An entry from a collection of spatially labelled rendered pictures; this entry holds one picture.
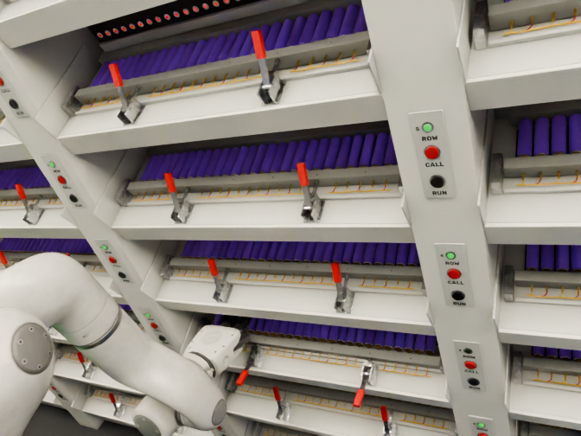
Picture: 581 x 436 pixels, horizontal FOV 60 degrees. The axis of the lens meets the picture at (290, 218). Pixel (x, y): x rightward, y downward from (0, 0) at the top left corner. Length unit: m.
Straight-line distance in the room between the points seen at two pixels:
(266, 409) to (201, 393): 0.44
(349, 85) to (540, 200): 0.29
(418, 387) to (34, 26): 0.90
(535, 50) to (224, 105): 0.41
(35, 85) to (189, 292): 0.49
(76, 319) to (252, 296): 0.36
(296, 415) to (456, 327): 0.58
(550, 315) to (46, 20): 0.86
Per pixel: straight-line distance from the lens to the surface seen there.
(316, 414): 1.29
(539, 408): 1.00
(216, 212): 0.91
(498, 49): 0.64
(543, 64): 0.61
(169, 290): 1.15
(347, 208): 0.78
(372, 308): 0.90
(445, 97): 0.62
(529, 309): 0.86
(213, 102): 0.78
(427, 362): 1.02
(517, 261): 0.89
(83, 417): 2.07
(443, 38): 0.60
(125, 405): 1.89
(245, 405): 1.39
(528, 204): 0.72
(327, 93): 0.67
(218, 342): 1.10
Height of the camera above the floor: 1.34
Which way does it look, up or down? 31 degrees down
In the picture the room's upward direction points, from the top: 21 degrees counter-clockwise
